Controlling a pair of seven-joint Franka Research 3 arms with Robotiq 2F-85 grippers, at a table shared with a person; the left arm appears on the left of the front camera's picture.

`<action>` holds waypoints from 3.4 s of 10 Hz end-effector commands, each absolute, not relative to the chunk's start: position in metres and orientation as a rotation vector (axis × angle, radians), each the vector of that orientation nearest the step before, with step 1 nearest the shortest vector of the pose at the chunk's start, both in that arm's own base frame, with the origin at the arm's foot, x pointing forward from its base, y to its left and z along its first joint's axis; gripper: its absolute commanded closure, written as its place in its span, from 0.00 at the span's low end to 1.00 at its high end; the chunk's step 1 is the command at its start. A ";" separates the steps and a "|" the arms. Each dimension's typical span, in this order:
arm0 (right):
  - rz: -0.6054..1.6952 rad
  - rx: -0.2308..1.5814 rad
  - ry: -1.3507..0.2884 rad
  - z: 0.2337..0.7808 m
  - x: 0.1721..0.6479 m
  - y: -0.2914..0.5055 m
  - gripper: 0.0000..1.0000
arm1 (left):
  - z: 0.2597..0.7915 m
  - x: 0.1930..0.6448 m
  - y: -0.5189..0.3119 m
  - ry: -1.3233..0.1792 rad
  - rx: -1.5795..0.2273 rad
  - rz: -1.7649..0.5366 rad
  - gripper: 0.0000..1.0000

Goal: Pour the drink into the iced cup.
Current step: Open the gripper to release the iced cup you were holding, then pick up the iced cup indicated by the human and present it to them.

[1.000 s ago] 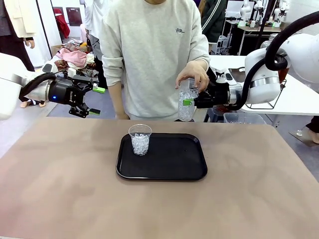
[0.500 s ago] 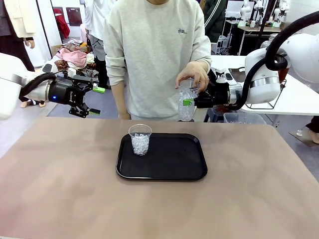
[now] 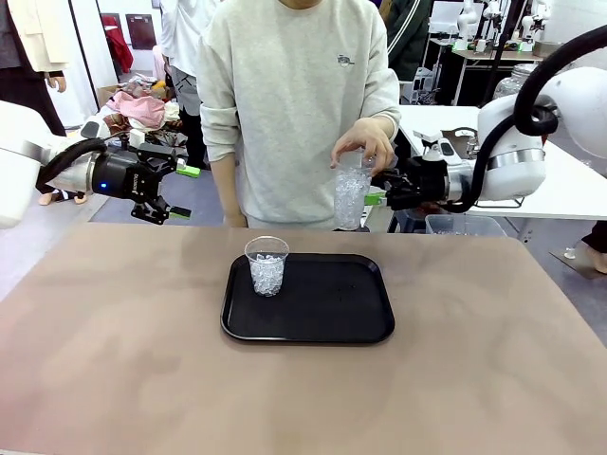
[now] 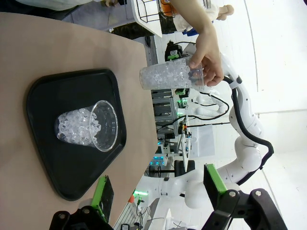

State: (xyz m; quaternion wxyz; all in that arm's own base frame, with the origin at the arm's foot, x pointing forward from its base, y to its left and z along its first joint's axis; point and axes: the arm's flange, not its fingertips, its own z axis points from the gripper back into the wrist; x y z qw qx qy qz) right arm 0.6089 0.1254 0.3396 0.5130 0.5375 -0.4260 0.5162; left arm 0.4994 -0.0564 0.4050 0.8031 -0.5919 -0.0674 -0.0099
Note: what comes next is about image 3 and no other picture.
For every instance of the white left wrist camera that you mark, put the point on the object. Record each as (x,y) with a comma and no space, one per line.
(136,139)

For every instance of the person's light grey sweatshirt torso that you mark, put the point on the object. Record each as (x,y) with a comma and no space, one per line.
(294,118)

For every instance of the black and white device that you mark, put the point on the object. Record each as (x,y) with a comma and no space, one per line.
(423,85)

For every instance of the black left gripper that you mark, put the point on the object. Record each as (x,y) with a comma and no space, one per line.
(118,177)

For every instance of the figure in beige coat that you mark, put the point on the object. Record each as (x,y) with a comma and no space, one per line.
(38,33)

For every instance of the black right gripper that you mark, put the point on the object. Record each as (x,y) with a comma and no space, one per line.
(422,185)

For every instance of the bystander in white clothes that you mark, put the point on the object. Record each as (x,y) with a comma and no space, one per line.
(182,47)

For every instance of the black upright pole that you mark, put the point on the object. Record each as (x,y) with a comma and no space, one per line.
(498,47)

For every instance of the metal serving tray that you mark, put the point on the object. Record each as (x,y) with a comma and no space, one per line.
(467,132)

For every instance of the grey metal box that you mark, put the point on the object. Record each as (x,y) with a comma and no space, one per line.
(550,49)

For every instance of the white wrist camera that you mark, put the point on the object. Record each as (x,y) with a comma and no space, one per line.
(136,139)
(429,137)

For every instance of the pink cloth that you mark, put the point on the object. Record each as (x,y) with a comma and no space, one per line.
(140,109)

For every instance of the dark red wall board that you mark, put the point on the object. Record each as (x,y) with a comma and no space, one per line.
(141,32)

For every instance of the heap of mixed clothes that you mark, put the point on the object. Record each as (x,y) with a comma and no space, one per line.
(166,128)

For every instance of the brown cardboard box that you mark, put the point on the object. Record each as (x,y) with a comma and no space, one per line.
(108,95)

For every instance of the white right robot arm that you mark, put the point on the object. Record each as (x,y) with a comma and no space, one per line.
(517,156)

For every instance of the hanging red garment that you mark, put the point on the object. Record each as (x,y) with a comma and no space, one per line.
(117,45)

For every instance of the person's left hand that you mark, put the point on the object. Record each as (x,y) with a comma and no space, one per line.
(367,135)

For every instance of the person's right hand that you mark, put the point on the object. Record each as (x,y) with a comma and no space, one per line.
(235,221)

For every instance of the clear plastic box with ice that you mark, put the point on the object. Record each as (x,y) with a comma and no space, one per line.
(465,225)

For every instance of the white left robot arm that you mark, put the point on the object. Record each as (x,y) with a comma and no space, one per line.
(19,166)

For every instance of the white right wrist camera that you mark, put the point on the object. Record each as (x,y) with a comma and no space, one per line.
(429,137)

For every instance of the passerby leg with shoe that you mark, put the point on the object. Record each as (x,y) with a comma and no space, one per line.
(593,246)

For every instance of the small white background robot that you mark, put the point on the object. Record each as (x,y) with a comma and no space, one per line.
(533,23)
(467,19)

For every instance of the dark grey plastic stool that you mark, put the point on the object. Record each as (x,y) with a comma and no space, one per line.
(408,222)

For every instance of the white plastic bin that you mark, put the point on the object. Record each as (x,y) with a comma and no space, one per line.
(379,220)

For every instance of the glass drink dispenser jar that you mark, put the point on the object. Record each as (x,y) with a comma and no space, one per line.
(509,85)

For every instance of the clear plastic cup with ice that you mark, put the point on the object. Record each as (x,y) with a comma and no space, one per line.
(267,279)
(351,199)

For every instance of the black plastic serving tray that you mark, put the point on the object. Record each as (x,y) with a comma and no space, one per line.
(332,308)

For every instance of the person's left forearm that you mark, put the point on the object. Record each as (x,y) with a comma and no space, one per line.
(386,111)

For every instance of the bystander in dark jacket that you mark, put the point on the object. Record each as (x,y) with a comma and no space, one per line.
(408,38)

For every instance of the person's right forearm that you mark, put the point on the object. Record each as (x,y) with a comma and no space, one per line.
(225,189)

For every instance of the background lab desk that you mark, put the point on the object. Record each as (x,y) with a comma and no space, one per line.
(479,56)

